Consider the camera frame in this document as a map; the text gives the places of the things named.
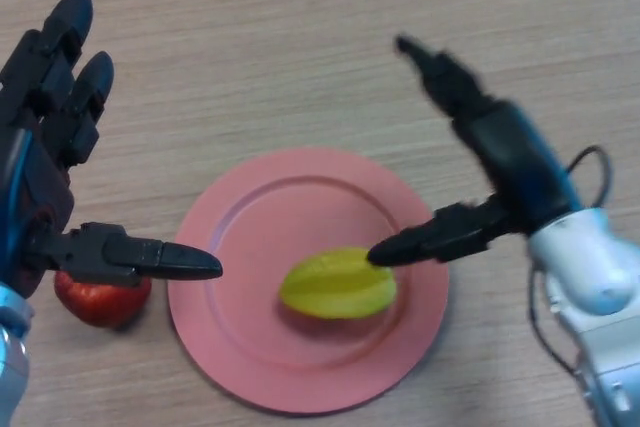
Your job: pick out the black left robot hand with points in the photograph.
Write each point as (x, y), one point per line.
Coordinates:
(35, 147)

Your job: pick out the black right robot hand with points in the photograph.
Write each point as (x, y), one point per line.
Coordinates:
(515, 162)

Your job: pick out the yellow starfruit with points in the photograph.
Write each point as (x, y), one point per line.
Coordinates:
(335, 287)

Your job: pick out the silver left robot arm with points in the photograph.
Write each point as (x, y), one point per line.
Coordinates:
(12, 357)

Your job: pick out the pink round plate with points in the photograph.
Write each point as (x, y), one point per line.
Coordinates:
(250, 327)

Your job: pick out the red apple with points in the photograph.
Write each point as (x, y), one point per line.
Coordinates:
(100, 304)

